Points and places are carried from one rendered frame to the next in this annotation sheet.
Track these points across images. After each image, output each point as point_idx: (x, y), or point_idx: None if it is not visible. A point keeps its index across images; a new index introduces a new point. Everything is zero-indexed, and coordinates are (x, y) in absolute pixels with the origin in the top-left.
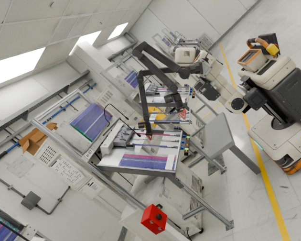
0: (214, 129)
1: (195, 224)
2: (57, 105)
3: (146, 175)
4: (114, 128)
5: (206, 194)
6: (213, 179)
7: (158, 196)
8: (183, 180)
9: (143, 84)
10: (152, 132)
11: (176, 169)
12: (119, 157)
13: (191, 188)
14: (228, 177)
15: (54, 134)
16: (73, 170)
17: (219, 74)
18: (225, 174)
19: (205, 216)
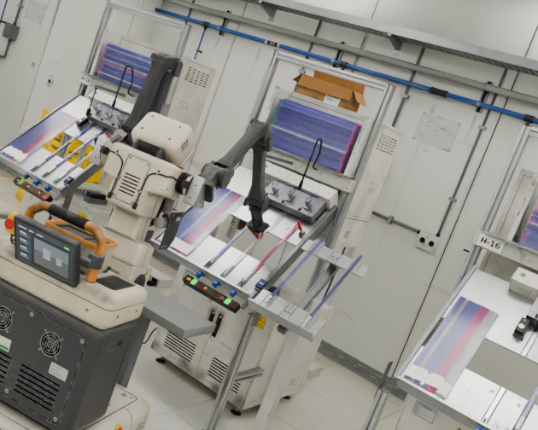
0: (165, 305)
1: (155, 334)
2: (319, 69)
3: (287, 296)
4: (316, 184)
5: (210, 402)
6: (219, 422)
7: None
8: (222, 334)
9: (256, 146)
10: (253, 228)
11: (164, 253)
12: (238, 189)
13: (212, 355)
14: (180, 420)
15: (264, 87)
16: None
17: (114, 206)
18: (194, 427)
19: (172, 374)
